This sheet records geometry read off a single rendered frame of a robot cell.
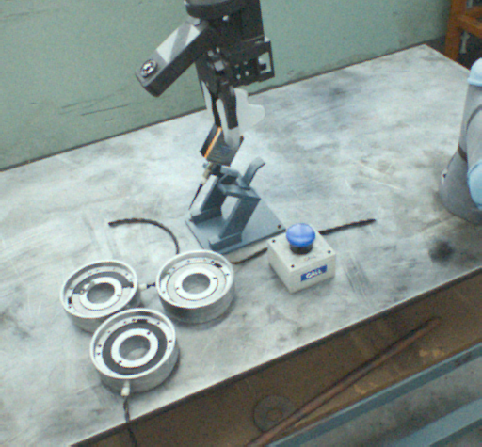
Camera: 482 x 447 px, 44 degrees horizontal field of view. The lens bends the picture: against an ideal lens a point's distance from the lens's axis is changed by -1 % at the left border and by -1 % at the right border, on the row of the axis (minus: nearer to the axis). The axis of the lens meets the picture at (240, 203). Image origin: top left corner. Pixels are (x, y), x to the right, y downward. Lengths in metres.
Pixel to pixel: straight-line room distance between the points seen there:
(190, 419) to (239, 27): 0.61
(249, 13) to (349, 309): 0.40
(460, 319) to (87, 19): 1.68
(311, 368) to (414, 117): 0.50
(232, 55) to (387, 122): 0.49
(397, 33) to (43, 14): 1.59
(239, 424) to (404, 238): 0.39
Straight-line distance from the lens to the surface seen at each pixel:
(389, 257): 0.90
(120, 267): 0.87
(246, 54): 0.76
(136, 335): 0.79
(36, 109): 2.43
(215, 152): 0.84
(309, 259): 0.82
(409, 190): 1.01
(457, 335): 1.14
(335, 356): 1.09
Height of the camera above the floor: 1.43
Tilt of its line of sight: 40 degrees down
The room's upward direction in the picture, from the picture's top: 6 degrees counter-clockwise
